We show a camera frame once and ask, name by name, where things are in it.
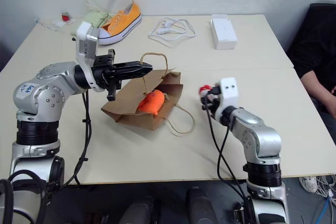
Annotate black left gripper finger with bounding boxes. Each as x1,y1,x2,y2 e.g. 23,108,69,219
114,61,153,71
115,68,153,80

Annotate dark rounded robot leg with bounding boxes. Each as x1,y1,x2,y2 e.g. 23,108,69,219
123,195,156,224
185,186,220,224

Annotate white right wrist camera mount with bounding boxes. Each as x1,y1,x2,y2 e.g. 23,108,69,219
213,77,239,123

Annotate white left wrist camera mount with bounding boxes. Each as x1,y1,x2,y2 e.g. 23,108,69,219
75,21,106,93

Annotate orange canvas sneaker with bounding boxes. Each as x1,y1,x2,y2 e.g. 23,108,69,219
96,1,143,46

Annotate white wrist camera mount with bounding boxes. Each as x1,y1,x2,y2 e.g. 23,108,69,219
75,21,106,93
213,77,239,123

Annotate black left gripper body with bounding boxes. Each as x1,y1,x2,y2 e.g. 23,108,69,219
91,49,123,102

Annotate blue floor cable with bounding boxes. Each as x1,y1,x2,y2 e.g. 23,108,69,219
313,197,333,224

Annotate white charger cable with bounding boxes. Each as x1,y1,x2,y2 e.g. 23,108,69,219
148,17,197,48

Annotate white cardboard box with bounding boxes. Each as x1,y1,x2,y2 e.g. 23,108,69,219
210,14,239,50

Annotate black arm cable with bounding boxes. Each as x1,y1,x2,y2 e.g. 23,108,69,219
56,90,93,191
201,102,253,210

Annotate clear plastic wrapper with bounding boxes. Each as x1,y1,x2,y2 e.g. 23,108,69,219
35,18,67,34

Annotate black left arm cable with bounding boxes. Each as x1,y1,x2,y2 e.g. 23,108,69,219
56,90,93,191

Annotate thick black hose bundle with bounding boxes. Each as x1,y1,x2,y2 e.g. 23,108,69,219
0,169,50,224

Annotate orange plush toy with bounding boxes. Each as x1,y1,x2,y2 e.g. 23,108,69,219
137,89,166,116

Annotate white floor cables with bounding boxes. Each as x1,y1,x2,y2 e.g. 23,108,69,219
313,173,336,200

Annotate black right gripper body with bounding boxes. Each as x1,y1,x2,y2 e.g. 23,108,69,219
207,83,223,116

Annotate person in black shirt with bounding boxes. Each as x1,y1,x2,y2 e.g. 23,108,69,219
287,32,336,135

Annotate brown paper bag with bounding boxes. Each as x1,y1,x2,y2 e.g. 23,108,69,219
101,52,195,137

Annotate pale green drawstring pouch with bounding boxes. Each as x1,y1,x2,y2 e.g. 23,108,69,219
70,0,114,36

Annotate white power strip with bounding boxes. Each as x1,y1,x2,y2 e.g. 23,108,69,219
298,176,318,193

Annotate red and white plush toy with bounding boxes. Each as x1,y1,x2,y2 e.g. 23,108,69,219
198,84,213,97

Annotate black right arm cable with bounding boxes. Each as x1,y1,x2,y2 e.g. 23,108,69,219
201,102,253,210

